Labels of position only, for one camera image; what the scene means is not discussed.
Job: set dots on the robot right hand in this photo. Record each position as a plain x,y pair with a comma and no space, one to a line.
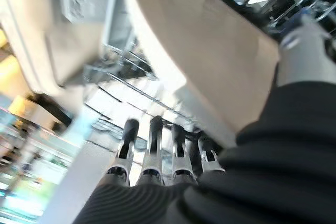
262,169

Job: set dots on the beige round plate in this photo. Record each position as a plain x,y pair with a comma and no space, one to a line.
204,51

